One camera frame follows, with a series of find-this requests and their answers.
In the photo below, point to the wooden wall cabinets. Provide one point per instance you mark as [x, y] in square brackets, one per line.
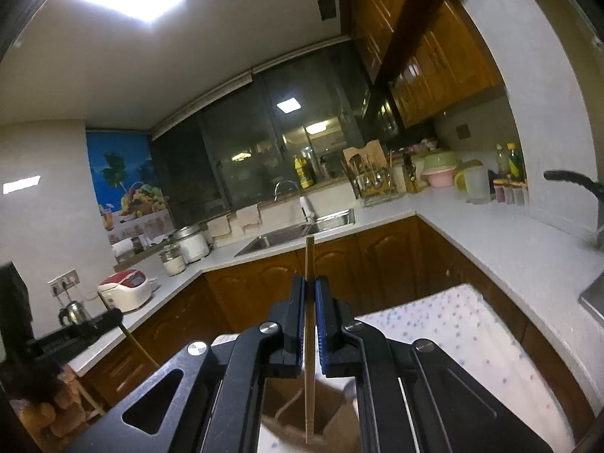
[453, 56]

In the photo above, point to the white faucet filter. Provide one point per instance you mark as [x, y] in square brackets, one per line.
[306, 205]

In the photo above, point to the white container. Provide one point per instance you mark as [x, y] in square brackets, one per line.
[123, 247]

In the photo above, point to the steel tray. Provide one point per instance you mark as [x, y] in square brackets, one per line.
[337, 219]

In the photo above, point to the wooden knife block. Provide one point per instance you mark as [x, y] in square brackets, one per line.
[411, 181]

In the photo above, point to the wooden base cabinets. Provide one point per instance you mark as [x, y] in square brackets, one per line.
[377, 264]

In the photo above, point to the wooden cutting board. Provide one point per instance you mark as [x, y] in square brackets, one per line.
[363, 151]

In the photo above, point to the wooden stool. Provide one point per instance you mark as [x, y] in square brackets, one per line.
[94, 401]

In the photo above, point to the beige dishcloth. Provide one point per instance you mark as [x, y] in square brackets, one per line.
[248, 217]
[219, 226]

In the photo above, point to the row of steel utensils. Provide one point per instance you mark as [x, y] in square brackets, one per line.
[373, 179]

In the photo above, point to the green colander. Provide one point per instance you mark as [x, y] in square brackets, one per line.
[441, 163]

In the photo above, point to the pink patterned bowl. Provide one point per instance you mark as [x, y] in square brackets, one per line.
[427, 144]

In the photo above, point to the chrome sink faucet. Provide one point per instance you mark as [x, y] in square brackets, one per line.
[286, 182]

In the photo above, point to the clear glass bottle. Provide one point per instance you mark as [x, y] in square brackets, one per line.
[502, 163]

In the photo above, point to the dark glass bottle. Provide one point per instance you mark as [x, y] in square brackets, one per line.
[324, 167]

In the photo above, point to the small spice jar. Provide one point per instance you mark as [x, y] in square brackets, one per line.
[519, 195]
[498, 193]
[509, 194]

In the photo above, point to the wall power socket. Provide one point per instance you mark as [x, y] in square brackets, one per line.
[63, 279]

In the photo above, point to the red white rice cooker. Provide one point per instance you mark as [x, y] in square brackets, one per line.
[127, 288]

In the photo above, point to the dark sliding window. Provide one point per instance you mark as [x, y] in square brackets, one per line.
[236, 151]

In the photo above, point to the tropical fruit wall poster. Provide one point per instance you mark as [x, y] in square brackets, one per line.
[118, 160]

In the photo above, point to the ceiling vent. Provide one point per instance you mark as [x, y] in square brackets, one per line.
[327, 8]

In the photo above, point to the steel utensil rack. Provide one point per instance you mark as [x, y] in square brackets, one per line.
[380, 197]

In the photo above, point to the steel kitchen sink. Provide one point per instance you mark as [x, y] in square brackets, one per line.
[273, 240]

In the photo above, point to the dotted white tablecloth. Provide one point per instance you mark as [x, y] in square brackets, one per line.
[448, 321]

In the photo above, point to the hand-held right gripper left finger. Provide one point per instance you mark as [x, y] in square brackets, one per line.
[298, 321]

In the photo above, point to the steel electric kettle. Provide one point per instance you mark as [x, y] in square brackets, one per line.
[75, 312]

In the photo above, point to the green bottle yellow cap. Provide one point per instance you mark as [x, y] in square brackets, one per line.
[516, 163]

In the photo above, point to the wooden utensil holder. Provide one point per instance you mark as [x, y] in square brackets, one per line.
[337, 427]

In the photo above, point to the large white rice cooker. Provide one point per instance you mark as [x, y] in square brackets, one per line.
[193, 245]

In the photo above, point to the person's left hand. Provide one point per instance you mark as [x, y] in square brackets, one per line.
[66, 396]

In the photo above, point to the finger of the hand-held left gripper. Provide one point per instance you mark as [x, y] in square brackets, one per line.
[94, 323]

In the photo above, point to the wall switch plate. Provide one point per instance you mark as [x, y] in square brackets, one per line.
[463, 131]

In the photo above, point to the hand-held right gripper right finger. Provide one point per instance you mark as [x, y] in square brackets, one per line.
[322, 321]

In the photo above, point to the yellow oil bottle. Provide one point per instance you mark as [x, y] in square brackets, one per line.
[306, 172]

